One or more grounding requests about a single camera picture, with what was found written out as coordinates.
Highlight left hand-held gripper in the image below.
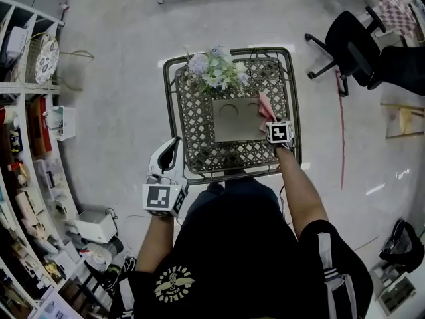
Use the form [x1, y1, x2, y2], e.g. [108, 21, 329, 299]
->
[141, 136, 189, 219]

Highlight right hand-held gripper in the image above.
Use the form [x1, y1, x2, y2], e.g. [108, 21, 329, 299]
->
[265, 120, 296, 151]

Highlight pink cloth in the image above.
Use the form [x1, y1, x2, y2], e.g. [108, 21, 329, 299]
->
[257, 92, 278, 123]

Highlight brown cardboard box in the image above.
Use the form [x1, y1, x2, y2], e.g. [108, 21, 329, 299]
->
[212, 98, 272, 143]

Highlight person's left forearm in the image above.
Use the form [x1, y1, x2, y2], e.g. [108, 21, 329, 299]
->
[135, 213, 176, 274]

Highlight person's right forearm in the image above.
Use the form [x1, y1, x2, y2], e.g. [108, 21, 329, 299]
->
[274, 144, 330, 241]

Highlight white appliance box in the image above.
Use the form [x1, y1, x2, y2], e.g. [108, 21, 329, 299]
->
[73, 209, 118, 245]

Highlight woven rattan side table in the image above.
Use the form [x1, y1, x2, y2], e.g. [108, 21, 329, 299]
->
[162, 47, 303, 185]

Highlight person's dark trousers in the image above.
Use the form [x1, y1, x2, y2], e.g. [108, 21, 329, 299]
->
[205, 177, 280, 209]

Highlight artificial flower bouquet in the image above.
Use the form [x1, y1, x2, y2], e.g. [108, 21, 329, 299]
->
[183, 45, 254, 98]

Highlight person's black shirt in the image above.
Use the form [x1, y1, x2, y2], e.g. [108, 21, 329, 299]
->
[127, 191, 374, 319]

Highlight black office chair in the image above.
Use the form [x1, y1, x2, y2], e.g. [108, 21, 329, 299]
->
[304, 5, 425, 98]

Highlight white shelving unit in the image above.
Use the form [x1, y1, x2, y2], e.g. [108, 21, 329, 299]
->
[0, 0, 116, 319]

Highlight black backpack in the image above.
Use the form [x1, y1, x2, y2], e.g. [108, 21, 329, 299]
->
[379, 219, 425, 274]

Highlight checkered tablecloth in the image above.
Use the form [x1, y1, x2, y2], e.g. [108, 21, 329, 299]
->
[366, 0, 420, 39]

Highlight round floral tray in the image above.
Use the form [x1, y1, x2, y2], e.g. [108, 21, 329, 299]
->
[34, 33, 60, 86]

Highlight wooden frame stand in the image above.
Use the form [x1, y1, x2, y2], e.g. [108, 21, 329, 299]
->
[380, 101, 425, 140]

